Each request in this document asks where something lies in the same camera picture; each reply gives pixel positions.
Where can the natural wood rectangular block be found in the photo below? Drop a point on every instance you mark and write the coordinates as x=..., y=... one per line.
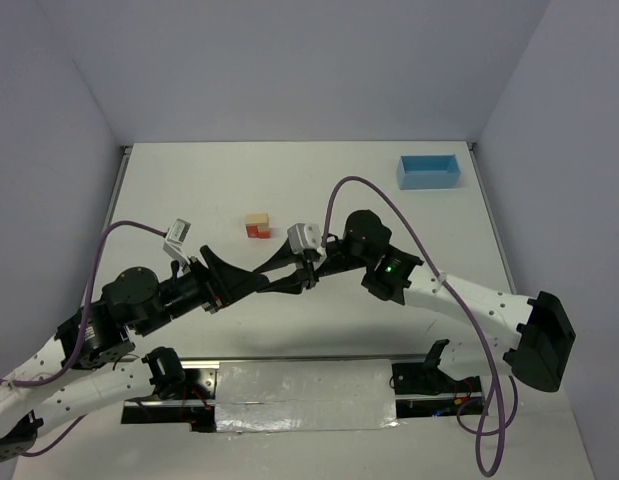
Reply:
x=259, y=219

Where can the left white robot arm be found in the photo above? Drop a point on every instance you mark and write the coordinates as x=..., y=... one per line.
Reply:
x=79, y=368

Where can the plain red cube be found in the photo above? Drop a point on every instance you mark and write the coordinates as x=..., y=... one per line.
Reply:
x=252, y=231

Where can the blue plastic bin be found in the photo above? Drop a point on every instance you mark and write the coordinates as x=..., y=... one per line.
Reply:
x=420, y=172

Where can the aluminium table rail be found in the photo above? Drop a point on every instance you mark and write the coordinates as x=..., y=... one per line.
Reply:
x=510, y=280
x=94, y=184

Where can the left aluminium table rail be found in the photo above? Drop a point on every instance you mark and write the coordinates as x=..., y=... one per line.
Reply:
x=94, y=184

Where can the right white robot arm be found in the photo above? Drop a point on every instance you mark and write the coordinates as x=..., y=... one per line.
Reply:
x=528, y=338

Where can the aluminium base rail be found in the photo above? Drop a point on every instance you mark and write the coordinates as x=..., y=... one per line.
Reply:
x=419, y=393

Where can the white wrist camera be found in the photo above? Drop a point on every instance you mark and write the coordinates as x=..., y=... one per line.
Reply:
x=305, y=240
x=174, y=240

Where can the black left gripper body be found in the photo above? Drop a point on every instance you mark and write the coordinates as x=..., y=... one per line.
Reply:
x=209, y=286

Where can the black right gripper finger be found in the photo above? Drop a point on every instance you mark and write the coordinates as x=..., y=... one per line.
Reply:
x=287, y=254
x=295, y=283

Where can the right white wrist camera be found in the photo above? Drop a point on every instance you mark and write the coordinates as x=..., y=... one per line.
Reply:
x=305, y=240

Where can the silver tape sheet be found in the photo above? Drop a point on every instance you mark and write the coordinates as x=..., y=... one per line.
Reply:
x=276, y=397

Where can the right aluminium table rail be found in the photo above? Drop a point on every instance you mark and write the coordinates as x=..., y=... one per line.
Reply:
x=510, y=280

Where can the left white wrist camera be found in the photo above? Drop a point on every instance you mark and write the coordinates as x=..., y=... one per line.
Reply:
x=174, y=240

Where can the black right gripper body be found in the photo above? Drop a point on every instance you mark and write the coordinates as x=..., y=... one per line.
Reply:
x=310, y=270

